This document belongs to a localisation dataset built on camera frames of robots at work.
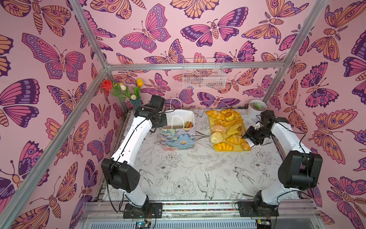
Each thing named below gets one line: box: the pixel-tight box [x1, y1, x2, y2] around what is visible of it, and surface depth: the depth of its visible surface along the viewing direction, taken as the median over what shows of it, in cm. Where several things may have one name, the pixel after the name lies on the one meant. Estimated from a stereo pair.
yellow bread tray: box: [208, 108, 252, 152], surface depth 102 cm
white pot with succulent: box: [247, 99, 268, 119], surface depth 109 cm
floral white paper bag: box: [159, 97, 195, 151], surface depth 85 cm
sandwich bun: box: [184, 120, 193, 131], surface depth 89 cm
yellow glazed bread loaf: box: [213, 142, 234, 152], surface depth 97 cm
